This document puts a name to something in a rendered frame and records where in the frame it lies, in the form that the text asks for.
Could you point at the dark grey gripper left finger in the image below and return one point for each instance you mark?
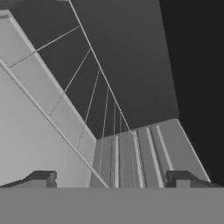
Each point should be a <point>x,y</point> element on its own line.
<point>40,178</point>

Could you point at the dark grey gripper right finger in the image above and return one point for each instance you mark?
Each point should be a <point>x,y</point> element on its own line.
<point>178,178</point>

